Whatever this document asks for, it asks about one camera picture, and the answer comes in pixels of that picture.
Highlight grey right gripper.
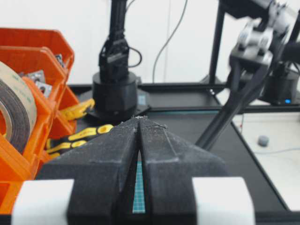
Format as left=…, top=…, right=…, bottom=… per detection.
left=201, top=20, right=275, bottom=150

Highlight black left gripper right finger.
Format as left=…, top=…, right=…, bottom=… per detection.
left=139, top=118, right=228, bottom=217

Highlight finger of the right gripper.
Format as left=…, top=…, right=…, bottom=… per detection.
left=195, top=62, right=244, bottom=147

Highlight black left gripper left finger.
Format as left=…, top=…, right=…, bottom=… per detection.
left=37, top=118, right=139, bottom=217

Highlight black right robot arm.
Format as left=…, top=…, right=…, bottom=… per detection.
left=144, top=0, right=300, bottom=224

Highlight black rear robot arm base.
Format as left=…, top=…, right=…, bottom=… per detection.
left=89, top=0, right=150, bottom=122

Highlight black device with blue light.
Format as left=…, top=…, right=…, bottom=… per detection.
left=259, top=62, right=300, bottom=105

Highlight green cutting mat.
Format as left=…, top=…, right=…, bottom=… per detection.
left=132, top=161, right=146, bottom=214

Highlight yellow black pliers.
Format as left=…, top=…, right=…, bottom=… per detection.
left=45, top=98, right=113, bottom=158

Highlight small grey cap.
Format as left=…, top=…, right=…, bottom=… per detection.
left=257, top=135, right=270, bottom=147

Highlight roll of double-sided tape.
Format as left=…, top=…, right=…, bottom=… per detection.
left=0, top=62, right=37, bottom=154

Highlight pile of grey metal brackets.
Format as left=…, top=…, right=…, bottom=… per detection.
left=17, top=55, right=65, bottom=99

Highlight orange bin with tape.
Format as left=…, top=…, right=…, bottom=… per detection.
left=0, top=45, right=80, bottom=215

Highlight orange bin with brackets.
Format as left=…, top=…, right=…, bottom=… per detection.
left=0, top=28, right=75, bottom=99

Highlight black aluminium frame stand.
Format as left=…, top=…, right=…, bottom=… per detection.
left=199, top=0, right=300, bottom=94

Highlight grey hanging cable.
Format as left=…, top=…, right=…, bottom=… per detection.
left=152, top=0, right=189, bottom=84

